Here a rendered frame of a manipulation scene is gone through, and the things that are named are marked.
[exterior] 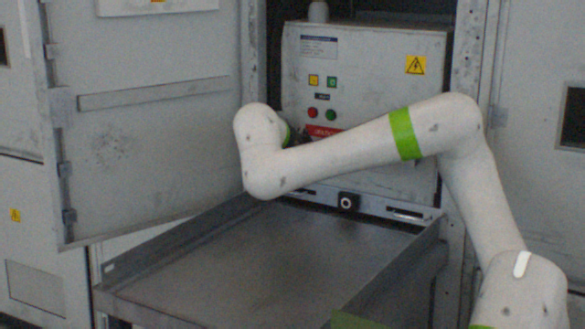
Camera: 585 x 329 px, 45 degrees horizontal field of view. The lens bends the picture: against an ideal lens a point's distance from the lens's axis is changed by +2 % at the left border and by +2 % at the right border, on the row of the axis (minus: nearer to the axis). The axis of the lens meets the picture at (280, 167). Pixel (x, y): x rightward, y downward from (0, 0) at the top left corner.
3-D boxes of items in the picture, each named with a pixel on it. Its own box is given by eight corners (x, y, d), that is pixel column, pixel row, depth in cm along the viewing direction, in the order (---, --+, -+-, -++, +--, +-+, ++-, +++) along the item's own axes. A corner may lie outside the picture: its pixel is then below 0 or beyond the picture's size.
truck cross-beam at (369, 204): (439, 229, 189) (440, 209, 188) (271, 193, 217) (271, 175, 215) (445, 223, 193) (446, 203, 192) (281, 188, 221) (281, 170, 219)
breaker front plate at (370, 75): (430, 212, 190) (443, 35, 175) (280, 180, 214) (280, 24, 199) (431, 210, 191) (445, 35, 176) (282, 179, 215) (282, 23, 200)
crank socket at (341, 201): (355, 213, 199) (355, 196, 198) (335, 208, 202) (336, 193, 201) (358, 210, 201) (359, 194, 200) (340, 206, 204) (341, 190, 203)
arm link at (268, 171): (395, 121, 158) (385, 103, 148) (408, 169, 154) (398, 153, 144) (249, 165, 167) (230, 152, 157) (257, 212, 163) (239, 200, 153)
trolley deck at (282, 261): (326, 397, 133) (327, 369, 131) (93, 309, 164) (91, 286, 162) (447, 262, 187) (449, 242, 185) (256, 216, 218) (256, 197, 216)
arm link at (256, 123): (260, 89, 159) (220, 105, 163) (271, 138, 154) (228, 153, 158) (288, 108, 171) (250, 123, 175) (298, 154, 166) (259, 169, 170)
